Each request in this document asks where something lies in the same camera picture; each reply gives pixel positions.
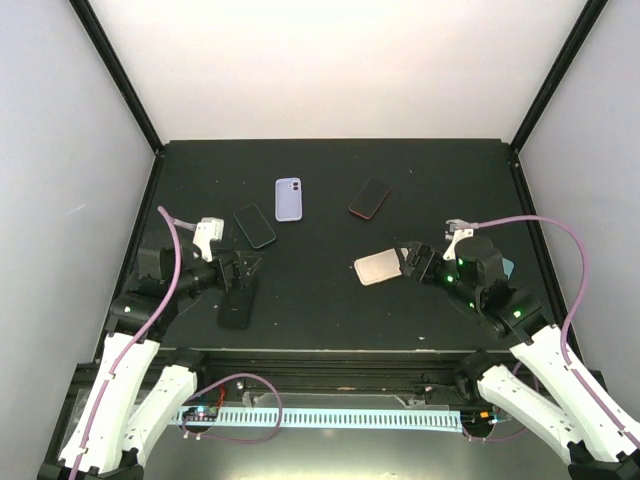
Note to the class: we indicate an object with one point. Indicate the black frame post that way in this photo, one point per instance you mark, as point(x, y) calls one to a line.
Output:
point(581, 29)
point(103, 46)

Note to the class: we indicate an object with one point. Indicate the white slotted cable duct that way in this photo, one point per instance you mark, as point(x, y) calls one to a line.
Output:
point(321, 418)

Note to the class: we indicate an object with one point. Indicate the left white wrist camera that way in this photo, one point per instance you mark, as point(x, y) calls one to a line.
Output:
point(208, 230)

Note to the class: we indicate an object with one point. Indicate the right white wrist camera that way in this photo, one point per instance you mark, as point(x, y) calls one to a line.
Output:
point(456, 230)

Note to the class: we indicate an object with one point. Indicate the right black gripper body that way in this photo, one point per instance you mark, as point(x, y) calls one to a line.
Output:
point(429, 274)

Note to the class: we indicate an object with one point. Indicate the left black frame post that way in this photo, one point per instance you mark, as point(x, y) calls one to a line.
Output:
point(103, 46)

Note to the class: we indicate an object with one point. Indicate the left controller board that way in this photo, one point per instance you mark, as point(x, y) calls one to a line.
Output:
point(200, 414)

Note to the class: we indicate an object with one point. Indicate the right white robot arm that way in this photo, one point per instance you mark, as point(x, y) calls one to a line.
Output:
point(563, 405)

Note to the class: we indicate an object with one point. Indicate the teal phone case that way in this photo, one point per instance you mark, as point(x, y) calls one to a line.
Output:
point(508, 267)

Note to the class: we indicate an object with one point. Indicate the black phone case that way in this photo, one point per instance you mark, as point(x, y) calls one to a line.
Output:
point(236, 306)

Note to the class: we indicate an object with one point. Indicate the black front aluminium rail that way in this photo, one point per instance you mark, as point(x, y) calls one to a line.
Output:
point(433, 374)

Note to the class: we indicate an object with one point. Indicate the right black frame post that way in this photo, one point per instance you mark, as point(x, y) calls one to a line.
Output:
point(581, 29)

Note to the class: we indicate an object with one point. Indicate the teal-edged black phone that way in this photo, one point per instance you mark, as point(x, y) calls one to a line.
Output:
point(254, 226)

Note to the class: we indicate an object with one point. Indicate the right controller board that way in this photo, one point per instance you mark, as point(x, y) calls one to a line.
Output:
point(483, 416)

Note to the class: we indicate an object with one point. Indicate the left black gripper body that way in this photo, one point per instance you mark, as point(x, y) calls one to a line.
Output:
point(228, 280)

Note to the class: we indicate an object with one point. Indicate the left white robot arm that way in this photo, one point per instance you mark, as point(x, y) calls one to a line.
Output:
point(114, 436)

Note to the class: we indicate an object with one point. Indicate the controller board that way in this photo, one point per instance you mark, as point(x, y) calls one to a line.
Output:
point(200, 414)
point(483, 416)

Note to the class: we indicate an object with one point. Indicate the lilac phone case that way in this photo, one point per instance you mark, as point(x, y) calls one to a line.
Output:
point(288, 200)

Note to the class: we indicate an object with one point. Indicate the beige phone case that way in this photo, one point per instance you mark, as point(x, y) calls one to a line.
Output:
point(377, 268)

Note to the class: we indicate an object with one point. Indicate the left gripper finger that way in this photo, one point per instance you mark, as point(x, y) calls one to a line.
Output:
point(248, 270)
point(245, 254)

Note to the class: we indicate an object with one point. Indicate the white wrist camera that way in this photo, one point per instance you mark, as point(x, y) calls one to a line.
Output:
point(208, 230)
point(456, 230)

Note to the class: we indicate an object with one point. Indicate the red-edged black phone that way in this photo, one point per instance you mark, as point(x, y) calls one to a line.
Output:
point(369, 199)

